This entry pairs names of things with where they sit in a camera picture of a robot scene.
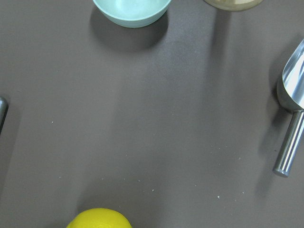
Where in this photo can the steel muddler black tip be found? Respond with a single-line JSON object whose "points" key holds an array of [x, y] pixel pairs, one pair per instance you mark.
{"points": [[4, 105]]}

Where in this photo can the wooden mug tree stand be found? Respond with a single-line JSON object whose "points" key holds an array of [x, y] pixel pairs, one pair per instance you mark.
{"points": [[233, 5]]}

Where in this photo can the green bowl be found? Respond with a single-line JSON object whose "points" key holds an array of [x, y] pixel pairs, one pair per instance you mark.
{"points": [[132, 13]]}

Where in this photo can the metal scoop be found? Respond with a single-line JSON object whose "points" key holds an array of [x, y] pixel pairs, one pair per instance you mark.
{"points": [[290, 94]]}

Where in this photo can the lower whole yellow lemon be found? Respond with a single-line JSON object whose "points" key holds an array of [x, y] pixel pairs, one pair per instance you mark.
{"points": [[99, 218]]}

